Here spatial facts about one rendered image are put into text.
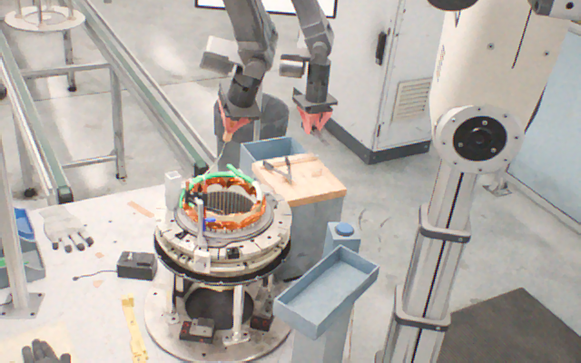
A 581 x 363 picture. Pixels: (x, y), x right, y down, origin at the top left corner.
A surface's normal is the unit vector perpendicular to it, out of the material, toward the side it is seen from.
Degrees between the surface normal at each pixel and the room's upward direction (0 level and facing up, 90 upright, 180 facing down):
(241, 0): 123
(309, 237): 90
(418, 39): 90
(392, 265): 0
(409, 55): 90
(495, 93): 109
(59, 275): 0
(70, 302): 0
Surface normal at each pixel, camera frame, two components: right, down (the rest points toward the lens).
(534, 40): -0.15, 0.51
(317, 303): 0.09, -0.84
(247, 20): -0.13, 0.87
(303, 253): 0.44, 0.51
